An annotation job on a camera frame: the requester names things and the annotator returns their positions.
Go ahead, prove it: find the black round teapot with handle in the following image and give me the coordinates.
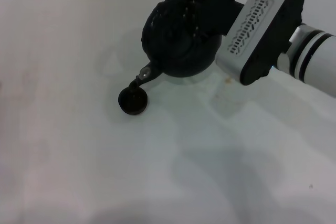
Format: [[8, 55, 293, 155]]
[[128, 0, 224, 88]]

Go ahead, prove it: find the silver vented wrist camera box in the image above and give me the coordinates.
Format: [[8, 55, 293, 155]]
[[215, 0, 306, 86]]

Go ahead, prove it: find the small dark brown teacup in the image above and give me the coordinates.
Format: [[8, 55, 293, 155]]
[[118, 85, 149, 116]]

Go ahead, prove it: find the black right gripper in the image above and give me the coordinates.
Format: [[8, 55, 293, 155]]
[[180, 0, 245, 41]]

